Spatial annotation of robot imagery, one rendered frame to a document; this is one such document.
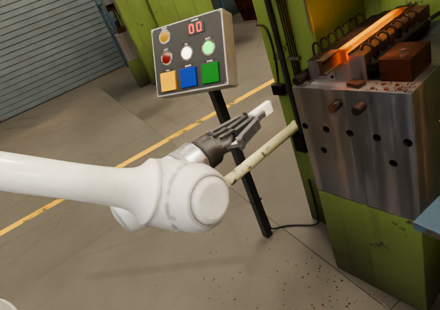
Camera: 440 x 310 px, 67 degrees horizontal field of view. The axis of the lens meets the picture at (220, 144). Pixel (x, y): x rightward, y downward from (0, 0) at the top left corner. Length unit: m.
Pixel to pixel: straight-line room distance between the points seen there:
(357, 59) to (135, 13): 4.78
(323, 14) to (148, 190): 1.00
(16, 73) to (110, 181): 8.14
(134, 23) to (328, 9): 4.48
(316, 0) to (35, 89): 7.78
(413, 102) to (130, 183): 0.73
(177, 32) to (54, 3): 7.29
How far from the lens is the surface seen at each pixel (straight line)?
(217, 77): 1.24
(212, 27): 1.30
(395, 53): 1.04
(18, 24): 8.56
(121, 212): 0.64
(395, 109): 0.99
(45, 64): 8.60
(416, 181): 1.10
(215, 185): 0.47
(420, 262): 1.36
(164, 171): 0.49
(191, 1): 5.69
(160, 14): 5.56
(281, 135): 1.45
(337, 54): 1.05
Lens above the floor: 1.34
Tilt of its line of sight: 27 degrees down
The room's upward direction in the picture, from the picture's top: 22 degrees counter-clockwise
